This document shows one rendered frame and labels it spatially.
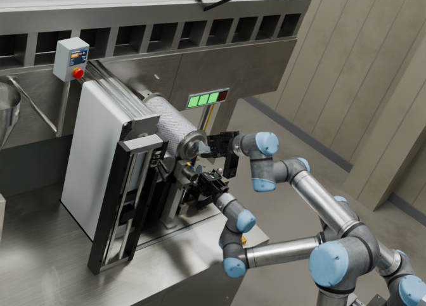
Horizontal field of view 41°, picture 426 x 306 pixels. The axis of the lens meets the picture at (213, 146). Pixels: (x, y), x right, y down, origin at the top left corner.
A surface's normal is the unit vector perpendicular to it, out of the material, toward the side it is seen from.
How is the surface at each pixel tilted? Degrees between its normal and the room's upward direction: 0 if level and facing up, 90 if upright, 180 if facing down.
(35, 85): 90
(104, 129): 90
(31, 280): 0
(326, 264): 83
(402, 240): 0
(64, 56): 90
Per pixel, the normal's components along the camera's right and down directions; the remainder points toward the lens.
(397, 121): -0.63, 0.27
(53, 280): 0.29, -0.79
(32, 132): 0.63, 0.59
